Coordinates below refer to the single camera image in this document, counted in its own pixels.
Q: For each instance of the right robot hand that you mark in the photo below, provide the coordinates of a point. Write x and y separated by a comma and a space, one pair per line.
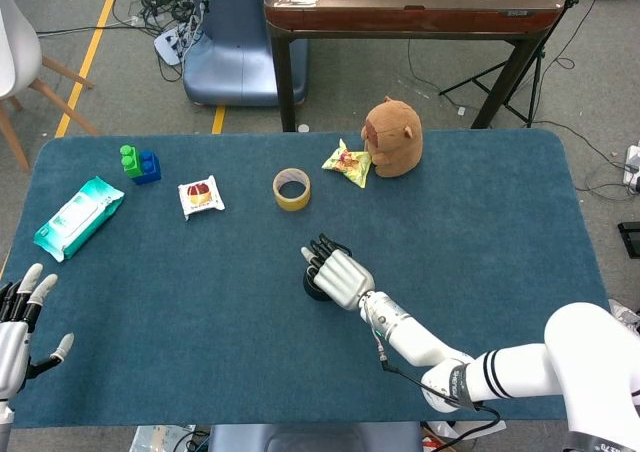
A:
345, 279

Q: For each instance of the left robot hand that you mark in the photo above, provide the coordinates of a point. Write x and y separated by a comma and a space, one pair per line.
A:
12, 344

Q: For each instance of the black cast iron teapot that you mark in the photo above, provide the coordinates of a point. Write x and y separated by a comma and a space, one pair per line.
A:
312, 292

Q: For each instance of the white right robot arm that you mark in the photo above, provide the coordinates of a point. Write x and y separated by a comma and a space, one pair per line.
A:
425, 344

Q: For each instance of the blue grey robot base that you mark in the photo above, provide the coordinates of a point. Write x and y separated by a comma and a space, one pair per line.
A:
310, 439

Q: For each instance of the yellow tape roll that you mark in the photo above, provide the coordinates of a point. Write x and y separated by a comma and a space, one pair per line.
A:
291, 203

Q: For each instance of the yellow snack bag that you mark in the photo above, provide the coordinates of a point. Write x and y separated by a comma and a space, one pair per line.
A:
350, 164

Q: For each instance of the blue table mat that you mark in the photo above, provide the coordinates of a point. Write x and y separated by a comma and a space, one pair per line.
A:
225, 347

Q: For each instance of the brown capybara plush toy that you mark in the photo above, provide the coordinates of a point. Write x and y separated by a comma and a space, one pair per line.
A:
395, 147

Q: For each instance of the teal wet wipes pack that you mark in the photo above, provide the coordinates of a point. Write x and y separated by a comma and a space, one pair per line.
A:
75, 217

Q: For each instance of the white snack packet red print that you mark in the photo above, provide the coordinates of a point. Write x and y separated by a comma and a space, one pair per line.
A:
200, 197

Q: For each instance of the white plastic bag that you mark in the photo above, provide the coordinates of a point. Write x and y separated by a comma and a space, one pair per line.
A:
460, 428

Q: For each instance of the green toy building block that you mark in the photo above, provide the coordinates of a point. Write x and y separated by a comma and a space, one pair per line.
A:
131, 164

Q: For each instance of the blue toy building block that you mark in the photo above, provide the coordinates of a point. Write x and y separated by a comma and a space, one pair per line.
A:
150, 172

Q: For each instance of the brown mahjong table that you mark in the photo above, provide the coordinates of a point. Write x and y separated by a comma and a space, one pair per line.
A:
400, 19

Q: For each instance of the black box on floor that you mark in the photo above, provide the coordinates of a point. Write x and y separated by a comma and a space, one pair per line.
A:
631, 239

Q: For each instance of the black tripod stand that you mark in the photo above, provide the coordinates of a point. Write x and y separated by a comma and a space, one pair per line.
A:
539, 59

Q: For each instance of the white chair wooden legs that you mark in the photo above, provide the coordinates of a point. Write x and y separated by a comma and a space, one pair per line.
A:
15, 47

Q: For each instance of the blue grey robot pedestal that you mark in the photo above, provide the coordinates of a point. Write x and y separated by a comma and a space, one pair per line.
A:
235, 47

